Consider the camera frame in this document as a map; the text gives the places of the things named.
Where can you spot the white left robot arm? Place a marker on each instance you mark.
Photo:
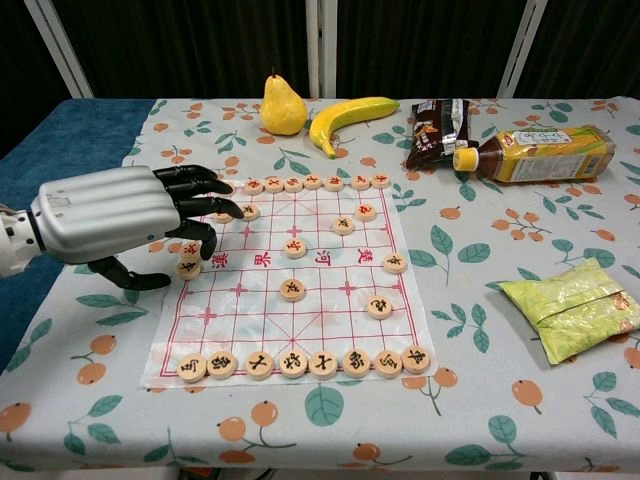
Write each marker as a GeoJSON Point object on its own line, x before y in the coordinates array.
{"type": "Point", "coordinates": [15, 240]}

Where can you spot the yellow toy pear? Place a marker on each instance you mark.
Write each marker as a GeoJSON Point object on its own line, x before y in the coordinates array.
{"type": "Point", "coordinates": [282, 110]}

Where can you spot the yellow toy banana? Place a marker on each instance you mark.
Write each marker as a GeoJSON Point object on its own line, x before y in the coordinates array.
{"type": "Point", "coordinates": [340, 120]}

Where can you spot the white aluminium frame post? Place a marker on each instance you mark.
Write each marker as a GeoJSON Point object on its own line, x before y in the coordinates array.
{"type": "Point", "coordinates": [520, 50]}
{"type": "Point", "coordinates": [329, 50]}
{"type": "Point", "coordinates": [313, 50]}
{"type": "Point", "coordinates": [60, 50]}

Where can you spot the yellow tea bottle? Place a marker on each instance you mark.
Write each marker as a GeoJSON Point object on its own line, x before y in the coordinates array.
{"type": "Point", "coordinates": [540, 155]}

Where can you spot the floral patterned tablecloth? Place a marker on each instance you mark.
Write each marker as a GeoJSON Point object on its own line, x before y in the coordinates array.
{"type": "Point", "coordinates": [475, 325]}

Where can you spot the green tissue pack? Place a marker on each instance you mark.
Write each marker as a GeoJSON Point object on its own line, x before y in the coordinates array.
{"type": "Point", "coordinates": [570, 310]}

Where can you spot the round wooden chess piece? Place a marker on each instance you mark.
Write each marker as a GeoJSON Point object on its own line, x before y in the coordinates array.
{"type": "Point", "coordinates": [294, 365]}
{"type": "Point", "coordinates": [389, 363]}
{"type": "Point", "coordinates": [416, 360]}
{"type": "Point", "coordinates": [273, 184]}
{"type": "Point", "coordinates": [252, 212]}
{"type": "Point", "coordinates": [292, 184]}
{"type": "Point", "coordinates": [394, 262]}
{"type": "Point", "coordinates": [291, 290]}
{"type": "Point", "coordinates": [379, 307]}
{"type": "Point", "coordinates": [254, 187]}
{"type": "Point", "coordinates": [357, 363]}
{"type": "Point", "coordinates": [187, 249]}
{"type": "Point", "coordinates": [343, 225]}
{"type": "Point", "coordinates": [323, 364]}
{"type": "Point", "coordinates": [260, 366]}
{"type": "Point", "coordinates": [334, 183]}
{"type": "Point", "coordinates": [295, 247]}
{"type": "Point", "coordinates": [365, 211]}
{"type": "Point", "coordinates": [359, 182]}
{"type": "Point", "coordinates": [312, 181]}
{"type": "Point", "coordinates": [220, 219]}
{"type": "Point", "coordinates": [192, 367]}
{"type": "Point", "coordinates": [380, 180]}
{"type": "Point", "coordinates": [221, 366]}
{"type": "Point", "coordinates": [189, 270]}

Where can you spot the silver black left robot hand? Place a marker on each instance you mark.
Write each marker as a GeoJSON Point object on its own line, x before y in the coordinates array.
{"type": "Point", "coordinates": [105, 215]}

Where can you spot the blue table cover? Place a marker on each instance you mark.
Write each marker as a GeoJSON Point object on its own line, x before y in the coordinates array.
{"type": "Point", "coordinates": [60, 130]}

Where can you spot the brown snack packet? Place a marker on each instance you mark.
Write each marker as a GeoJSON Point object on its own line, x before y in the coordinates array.
{"type": "Point", "coordinates": [430, 135]}

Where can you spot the white red chess board sheet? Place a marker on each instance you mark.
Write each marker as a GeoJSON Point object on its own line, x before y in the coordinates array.
{"type": "Point", "coordinates": [240, 320]}

